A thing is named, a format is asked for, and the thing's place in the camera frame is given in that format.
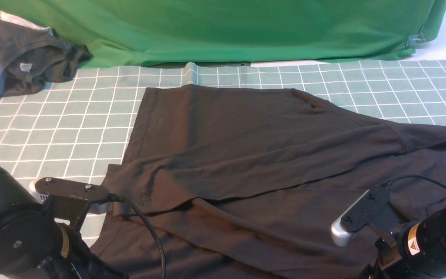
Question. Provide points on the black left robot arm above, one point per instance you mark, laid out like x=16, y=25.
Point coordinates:
x=42, y=239

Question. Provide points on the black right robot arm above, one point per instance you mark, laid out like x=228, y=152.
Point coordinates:
x=418, y=251

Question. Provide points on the crumpled dark gray shirt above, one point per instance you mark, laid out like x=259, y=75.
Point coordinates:
x=31, y=58

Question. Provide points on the green backdrop cloth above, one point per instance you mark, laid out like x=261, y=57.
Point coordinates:
x=154, y=32

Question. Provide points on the green gridded cutting mat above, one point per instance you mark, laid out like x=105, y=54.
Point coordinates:
x=74, y=130

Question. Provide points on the white cloth piece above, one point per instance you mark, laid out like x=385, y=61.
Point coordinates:
x=23, y=22

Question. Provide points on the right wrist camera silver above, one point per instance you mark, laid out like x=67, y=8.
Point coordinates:
x=361, y=213

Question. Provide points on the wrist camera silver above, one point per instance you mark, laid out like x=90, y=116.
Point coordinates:
x=361, y=213
x=41, y=188

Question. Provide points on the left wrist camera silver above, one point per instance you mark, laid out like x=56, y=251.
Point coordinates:
x=41, y=188

